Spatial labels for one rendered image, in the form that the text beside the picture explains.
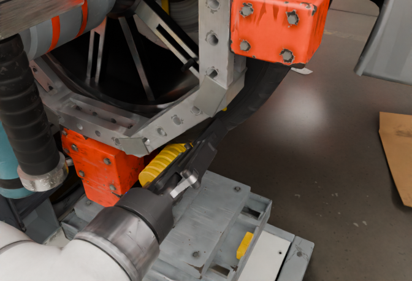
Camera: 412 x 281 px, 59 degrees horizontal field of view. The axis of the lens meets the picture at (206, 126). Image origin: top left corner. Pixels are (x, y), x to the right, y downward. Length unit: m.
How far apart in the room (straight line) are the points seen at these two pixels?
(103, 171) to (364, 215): 0.95
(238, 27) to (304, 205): 1.02
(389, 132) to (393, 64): 1.24
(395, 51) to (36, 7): 0.43
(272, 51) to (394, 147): 1.34
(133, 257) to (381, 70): 0.40
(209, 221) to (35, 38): 0.67
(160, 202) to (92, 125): 0.27
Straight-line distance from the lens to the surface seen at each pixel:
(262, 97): 0.56
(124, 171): 0.72
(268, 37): 0.41
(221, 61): 0.45
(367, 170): 1.57
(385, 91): 2.10
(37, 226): 1.26
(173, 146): 0.72
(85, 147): 0.72
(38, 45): 0.50
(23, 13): 0.31
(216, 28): 0.43
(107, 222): 0.43
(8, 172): 0.74
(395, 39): 0.55
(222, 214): 1.01
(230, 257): 1.03
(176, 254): 0.94
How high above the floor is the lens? 1.01
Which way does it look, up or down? 38 degrees down
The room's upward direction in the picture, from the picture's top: straight up
